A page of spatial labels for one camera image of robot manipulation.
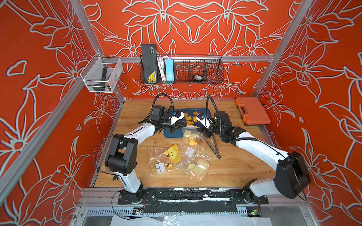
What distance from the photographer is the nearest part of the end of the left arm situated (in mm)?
742

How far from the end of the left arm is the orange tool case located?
55 centimetres

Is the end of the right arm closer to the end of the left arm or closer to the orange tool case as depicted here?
the end of the left arm

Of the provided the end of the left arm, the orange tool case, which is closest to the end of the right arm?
the end of the left arm

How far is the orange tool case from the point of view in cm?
102
